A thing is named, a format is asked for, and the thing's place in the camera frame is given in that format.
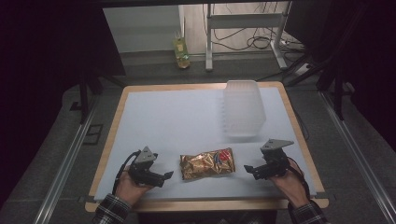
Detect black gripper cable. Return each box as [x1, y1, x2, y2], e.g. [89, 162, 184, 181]
[111, 149, 142, 196]
[287, 157, 312, 200]

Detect wooden table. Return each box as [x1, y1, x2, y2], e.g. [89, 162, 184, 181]
[84, 81, 330, 214]

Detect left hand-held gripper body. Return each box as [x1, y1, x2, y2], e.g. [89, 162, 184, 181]
[128, 146, 166, 189]

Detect person's right hand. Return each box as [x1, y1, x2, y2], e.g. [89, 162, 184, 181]
[269, 157, 310, 209]

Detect white foam mat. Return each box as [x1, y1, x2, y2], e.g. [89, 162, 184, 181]
[93, 86, 318, 202]

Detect white metal desk frame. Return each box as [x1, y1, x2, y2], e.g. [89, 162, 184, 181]
[205, 1, 293, 72]

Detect person's left hand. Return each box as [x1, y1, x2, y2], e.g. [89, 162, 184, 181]
[114, 165, 154, 206]

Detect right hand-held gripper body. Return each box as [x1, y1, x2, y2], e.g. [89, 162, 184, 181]
[252, 138, 295, 181]

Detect translucent plastic bin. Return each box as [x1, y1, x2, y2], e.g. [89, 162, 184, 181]
[221, 79, 267, 139]

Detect black floor cables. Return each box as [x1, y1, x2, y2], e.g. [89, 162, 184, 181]
[202, 3, 307, 82]

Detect white power strip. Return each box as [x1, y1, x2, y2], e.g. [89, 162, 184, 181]
[294, 63, 312, 77]

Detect aluminium rail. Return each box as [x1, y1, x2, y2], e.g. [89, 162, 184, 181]
[320, 91, 396, 224]
[32, 96, 101, 224]

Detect gold snack bag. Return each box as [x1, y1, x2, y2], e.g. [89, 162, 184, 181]
[179, 147, 236, 181]

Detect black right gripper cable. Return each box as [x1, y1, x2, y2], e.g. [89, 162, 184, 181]
[287, 157, 312, 200]

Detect black metal stand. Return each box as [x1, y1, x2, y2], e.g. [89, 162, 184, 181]
[69, 69, 127, 125]
[284, 54, 356, 121]

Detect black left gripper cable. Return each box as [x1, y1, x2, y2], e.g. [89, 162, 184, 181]
[111, 149, 142, 196]

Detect yellow green bottle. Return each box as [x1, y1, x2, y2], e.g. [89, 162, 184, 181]
[172, 30, 191, 70]

